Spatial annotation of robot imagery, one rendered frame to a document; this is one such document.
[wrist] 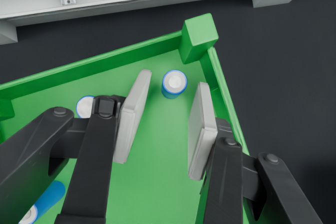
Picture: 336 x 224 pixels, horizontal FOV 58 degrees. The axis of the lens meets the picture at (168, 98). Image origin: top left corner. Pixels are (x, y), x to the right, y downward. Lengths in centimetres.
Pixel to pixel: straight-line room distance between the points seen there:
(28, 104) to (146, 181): 13
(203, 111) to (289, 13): 73
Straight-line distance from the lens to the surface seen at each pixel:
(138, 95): 16
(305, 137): 85
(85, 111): 22
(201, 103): 17
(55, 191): 28
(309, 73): 86
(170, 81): 22
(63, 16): 81
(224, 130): 16
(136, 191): 29
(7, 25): 83
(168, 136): 28
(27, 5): 68
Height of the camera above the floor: 76
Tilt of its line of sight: 86 degrees down
